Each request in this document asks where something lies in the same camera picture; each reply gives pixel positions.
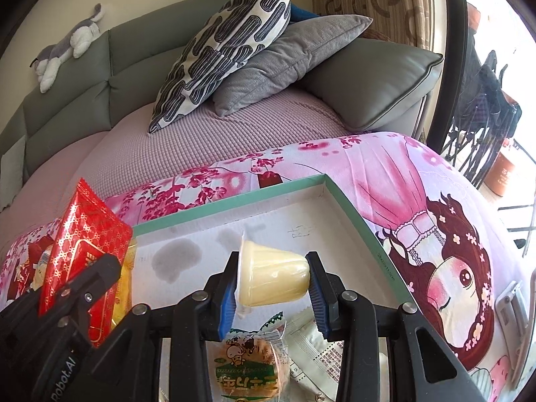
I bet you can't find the silver device stand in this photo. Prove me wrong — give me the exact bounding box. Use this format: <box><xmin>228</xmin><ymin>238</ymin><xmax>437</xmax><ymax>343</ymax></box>
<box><xmin>494</xmin><ymin>278</ymin><xmax>528</xmax><ymax>369</ymax></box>

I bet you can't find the red patterned snack packet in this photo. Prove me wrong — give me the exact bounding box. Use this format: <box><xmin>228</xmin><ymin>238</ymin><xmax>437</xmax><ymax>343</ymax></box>
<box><xmin>38</xmin><ymin>178</ymin><xmax>134</xmax><ymax>349</ymax></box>

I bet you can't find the grey and white plush toy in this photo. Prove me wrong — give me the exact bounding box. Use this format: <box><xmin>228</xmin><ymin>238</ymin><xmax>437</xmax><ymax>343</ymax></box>
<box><xmin>29</xmin><ymin>3</ymin><xmax>105</xmax><ymax>93</ymax></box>

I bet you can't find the beige patterned curtain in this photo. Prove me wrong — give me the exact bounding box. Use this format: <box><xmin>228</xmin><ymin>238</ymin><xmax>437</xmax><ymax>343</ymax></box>
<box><xmin>310</xmin><ymin>0</ymin><xmax>447</xmax><ymax>51</ymax></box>

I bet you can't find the green label cake packet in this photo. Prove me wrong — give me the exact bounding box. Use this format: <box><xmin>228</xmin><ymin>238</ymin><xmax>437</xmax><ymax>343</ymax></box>
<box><xmin>211</xmin><ymin>310</ymin><xmax>291</xmax><ymax>402</ymax></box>

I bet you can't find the white snack bag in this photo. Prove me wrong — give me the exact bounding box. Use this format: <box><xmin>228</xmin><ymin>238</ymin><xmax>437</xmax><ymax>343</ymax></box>
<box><xmin>285</xmin><ymin>310</ymin><xmax>348</xmax><ymax>390</ymax></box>

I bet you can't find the grey sofa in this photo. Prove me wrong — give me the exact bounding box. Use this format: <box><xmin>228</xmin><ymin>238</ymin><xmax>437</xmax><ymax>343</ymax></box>
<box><xmin>0</xmin><ymin>0</ymin><xmax>445</xmax><ymax>210</ymax></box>

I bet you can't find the grey pillow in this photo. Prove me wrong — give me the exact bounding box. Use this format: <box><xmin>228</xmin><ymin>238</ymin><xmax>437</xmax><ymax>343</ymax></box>
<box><xmin>212</xmin><ymin>14</ymin><xmax>374</xmax><ymax>117</ymax></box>

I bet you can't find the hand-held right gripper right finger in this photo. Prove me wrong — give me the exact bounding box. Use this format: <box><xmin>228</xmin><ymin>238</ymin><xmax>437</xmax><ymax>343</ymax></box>
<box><xmin>305</xmin><ymin>251</ymin><xmax>476</xmax><ymax>402</ymax></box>

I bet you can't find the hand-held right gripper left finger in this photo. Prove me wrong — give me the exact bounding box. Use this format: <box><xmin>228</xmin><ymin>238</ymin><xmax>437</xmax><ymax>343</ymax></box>
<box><xmin>90</xmin><ymin>252</ymin><xmax>240</xmax><ymax>402</ymax></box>

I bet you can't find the teal cardboard box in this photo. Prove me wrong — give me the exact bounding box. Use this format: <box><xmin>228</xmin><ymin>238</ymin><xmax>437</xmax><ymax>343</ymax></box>
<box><xmin>107</xmin><ymin>175</ymin><xmax>419</xmax><ymax>402</ymax></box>

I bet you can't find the mauve textured sofa cover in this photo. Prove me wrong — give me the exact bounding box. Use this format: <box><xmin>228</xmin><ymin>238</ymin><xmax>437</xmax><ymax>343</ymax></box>
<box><xmin>0</xmin><ymin>90</ymin><xmax>371</xmax><ymax>235</ymax></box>

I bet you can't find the black and white patterned pillow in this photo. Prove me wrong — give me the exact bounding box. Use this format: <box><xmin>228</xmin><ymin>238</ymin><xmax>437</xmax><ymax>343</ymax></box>
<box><xmin>148</xmin><ymin>0</ymin><xmax>292</xmax><ymax>135</ymax></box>

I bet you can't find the yellow pudding cup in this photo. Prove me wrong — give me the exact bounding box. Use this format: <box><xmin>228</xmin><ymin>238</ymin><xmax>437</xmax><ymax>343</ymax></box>
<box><xmin>234</xmin><ymin>228</ymin><xmax>311</xmax><ymax>323</ymax></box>

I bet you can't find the pale grey cushion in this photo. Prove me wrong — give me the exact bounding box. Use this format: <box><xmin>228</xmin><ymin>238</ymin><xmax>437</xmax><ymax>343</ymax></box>
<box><xmin>0</xmin><ymin>136</ymin><xmax>28</xmax><ymax>210</ymax></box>

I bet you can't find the pink printed blanket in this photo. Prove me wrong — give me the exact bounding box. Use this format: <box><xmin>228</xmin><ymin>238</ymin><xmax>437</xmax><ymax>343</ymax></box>
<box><xmin>0</xmin><ymin>132</ymin><xmax>536</xmax><ymax>402</ymax></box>

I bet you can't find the blue cushion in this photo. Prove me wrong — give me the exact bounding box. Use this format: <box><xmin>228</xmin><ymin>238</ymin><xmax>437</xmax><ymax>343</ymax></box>
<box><xmin>289</xmin><ymin>3</ymin><xmax>321</xmax><ymax>23</ymax></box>

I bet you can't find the orange flower pot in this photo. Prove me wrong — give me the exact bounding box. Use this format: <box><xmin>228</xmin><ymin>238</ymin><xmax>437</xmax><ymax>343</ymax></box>
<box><xmin>488</xmin><ymin>140</ymin><xmax>518</xmax><ymax>197</ymax></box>

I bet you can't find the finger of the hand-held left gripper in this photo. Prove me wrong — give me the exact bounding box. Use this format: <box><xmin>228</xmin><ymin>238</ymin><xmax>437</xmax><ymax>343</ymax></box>
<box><xmin>40</xmin><ymin>253</ymin><xmax>123</xmax><ymax>344</ymax></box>
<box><xmin>0</xmin><ymin>287</ymin><xmax>43</xmax><ymax>327</ymax></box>

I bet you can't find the black folding rack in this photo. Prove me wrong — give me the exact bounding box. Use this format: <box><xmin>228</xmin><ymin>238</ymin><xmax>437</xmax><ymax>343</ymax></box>
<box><xmin>444</xmin><ymin>2</ymin><xmax>524</xmax><ymax>189</ymax></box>

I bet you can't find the black door frame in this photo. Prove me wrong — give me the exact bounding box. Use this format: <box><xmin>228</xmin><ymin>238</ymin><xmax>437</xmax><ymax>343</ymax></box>
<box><xmin>425</xmin><ymin>0</ymin><xmax>470</xmax><ymax>160</ymax></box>

